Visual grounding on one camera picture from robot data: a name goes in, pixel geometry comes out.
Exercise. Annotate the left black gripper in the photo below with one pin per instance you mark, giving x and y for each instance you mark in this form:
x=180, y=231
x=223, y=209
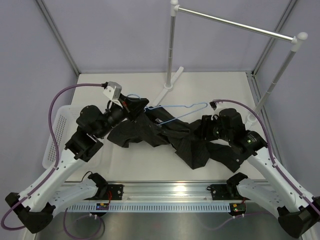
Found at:
x=133, y=106

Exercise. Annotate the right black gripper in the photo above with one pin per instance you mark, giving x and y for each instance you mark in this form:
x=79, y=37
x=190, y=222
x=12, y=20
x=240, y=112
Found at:
x=206, y=124

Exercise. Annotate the black pinstripe shirt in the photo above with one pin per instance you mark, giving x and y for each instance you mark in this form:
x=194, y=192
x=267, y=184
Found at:
x=157, y=127

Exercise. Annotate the blue wire hanger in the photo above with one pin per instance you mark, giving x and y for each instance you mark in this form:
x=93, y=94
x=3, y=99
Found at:
x=171, y=109

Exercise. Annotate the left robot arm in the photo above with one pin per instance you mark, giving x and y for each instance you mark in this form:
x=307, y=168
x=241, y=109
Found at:
x=41, y=202

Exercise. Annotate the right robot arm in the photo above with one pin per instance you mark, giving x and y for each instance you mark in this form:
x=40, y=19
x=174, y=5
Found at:
x=296, y=209

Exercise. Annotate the metal clothes rack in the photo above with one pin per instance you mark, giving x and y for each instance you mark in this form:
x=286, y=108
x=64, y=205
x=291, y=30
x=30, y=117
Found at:
x=296, y=42

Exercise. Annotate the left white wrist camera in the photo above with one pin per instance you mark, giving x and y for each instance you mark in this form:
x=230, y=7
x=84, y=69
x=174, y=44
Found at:
x=112, y=91

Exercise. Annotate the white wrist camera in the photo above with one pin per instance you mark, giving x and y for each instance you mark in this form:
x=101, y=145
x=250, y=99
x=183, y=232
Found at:
x=112, y=91
x=216, y=105

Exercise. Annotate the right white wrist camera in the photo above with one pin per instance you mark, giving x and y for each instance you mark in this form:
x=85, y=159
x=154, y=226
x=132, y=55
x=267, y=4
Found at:
x=216, y=105

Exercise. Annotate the right black mount plate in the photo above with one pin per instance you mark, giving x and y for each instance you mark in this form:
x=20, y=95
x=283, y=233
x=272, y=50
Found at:
x=224, y=191

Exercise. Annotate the black mount plate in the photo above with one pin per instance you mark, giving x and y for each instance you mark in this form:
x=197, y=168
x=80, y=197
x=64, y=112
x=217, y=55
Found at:
x=224, y=191
x=113, y=192

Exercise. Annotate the white slotted cable duct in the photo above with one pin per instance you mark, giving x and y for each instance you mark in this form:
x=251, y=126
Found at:
x=144, y=207

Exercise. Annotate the aluminium rail base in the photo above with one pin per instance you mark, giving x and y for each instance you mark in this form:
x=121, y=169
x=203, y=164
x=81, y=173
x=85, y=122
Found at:
x=157, y=191

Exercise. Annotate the left black mount plate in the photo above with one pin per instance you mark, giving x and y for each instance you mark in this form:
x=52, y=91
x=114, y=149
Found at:
x=113, y=192

